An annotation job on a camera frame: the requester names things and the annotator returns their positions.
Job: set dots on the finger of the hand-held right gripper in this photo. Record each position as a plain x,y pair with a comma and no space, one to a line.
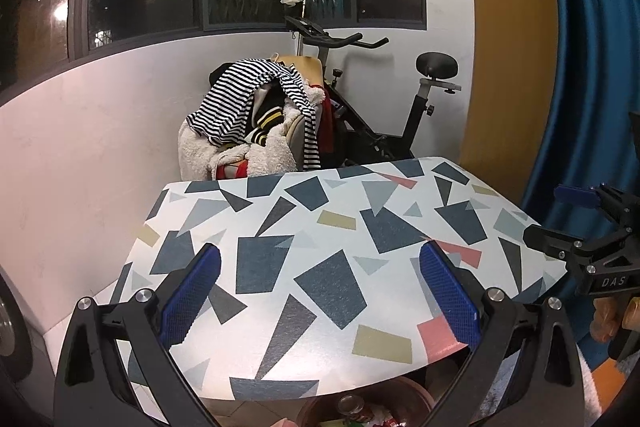
572,196
550,239

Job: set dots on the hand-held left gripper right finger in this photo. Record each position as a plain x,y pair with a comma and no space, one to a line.
450,297

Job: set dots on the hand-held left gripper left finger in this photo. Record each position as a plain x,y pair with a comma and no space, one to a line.
192,292

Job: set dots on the brown plastic basin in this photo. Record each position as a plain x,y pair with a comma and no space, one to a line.
320,402

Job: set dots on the person's right hand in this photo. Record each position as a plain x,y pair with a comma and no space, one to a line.
605,314

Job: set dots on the light blue fleece garment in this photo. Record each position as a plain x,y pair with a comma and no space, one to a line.
589,387

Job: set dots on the blue curtain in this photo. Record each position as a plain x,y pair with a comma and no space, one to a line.
590,57

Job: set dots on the table with geometric tablecloth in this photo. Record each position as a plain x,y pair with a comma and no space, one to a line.
320,227

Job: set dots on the orange wooden door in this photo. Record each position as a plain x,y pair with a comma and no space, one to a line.
510,57

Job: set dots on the black exercise bike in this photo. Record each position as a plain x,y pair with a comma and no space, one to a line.
380,142

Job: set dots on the dark jacket with yellow stripes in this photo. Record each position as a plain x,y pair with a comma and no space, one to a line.
267,117

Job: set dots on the red cloth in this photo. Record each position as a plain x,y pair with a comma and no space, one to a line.
327,117

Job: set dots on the wooden chair back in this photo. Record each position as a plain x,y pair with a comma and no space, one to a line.
305,64

